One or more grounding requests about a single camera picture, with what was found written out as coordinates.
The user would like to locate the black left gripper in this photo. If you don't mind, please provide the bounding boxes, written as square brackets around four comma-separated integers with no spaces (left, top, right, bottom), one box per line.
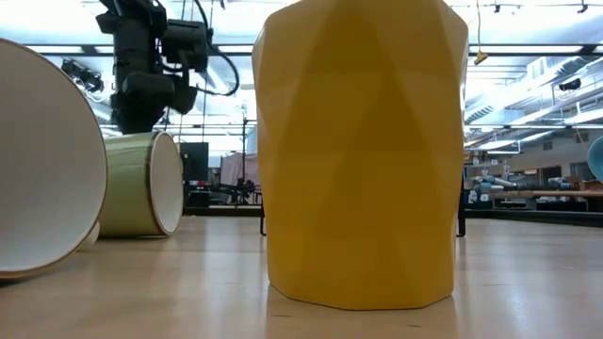
[110,70,200,137]

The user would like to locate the light green striped mug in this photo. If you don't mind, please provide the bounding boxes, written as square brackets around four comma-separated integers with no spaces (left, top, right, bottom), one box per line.
[97,131,185,238]

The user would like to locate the teal striped mug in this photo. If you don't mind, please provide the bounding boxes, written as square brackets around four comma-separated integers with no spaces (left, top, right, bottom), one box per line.
[0,36,109,283]

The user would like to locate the orange yellow faceted mug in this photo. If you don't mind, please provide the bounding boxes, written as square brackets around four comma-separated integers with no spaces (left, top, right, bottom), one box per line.
[251,0,471,312]

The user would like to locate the black monitor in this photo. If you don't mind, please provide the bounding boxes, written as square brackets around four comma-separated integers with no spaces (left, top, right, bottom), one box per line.
[178,141,210,208]

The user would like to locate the pink background cloth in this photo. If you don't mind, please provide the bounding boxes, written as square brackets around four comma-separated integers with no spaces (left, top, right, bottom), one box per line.
[220,153,259,187]

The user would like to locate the black background equipment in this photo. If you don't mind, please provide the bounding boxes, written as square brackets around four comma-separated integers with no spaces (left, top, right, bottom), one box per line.
[209,178,263,206]

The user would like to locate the wooden background table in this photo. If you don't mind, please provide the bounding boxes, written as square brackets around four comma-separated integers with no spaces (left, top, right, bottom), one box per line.
[489,189,603,199]

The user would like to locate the black overhead light bar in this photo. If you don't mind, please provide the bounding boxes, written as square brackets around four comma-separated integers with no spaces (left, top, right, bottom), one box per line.
[21,42,603,57]

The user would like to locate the black wire rack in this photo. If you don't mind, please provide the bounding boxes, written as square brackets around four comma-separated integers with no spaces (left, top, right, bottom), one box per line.
[258,178,468,239]

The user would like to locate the yellow hanging cord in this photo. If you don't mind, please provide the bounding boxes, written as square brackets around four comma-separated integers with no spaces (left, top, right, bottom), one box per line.
[473,0,490,66]

